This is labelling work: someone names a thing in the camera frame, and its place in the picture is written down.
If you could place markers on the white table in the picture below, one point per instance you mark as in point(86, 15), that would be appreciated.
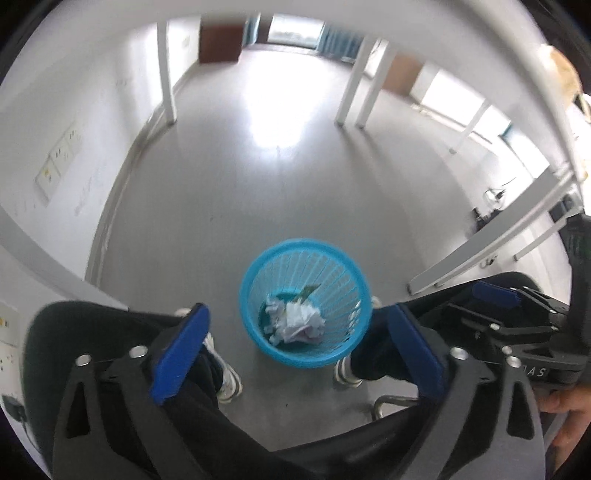
point(167, 69)

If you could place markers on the blue mesh wastebasket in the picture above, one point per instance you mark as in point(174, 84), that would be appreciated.
point(258, 286)

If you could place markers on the bright glass balcony door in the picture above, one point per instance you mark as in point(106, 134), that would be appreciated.
point(295, 28)

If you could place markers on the white wall socket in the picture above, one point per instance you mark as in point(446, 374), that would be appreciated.
point(61, 154)
point(73, 134)
point(48, 182)

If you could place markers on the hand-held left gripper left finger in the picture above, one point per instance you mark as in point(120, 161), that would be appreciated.
point(180, 353)

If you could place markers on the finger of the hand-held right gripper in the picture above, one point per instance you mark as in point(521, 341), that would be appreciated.
point(480, 318)
point(497, 295)

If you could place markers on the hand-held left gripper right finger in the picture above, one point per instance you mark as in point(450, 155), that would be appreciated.
point(415, 350)

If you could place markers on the white sneaker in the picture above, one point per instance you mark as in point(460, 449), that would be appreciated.
point(346, 374)
point(229, 383)

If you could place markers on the brown paper bag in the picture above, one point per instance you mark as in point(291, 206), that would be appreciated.
point(565, 69)

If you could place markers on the person's right hand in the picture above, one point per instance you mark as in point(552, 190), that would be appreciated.
point(565, 401)

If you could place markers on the white paper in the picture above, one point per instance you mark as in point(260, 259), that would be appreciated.
point(298, 323)

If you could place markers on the chrome chair tube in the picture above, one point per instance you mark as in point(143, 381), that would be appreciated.
point(392, 401)

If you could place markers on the wooden cabinet glass doors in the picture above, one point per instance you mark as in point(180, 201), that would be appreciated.
point(402, 74)

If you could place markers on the dark curtain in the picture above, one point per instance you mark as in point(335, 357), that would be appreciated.
point(341, 42)

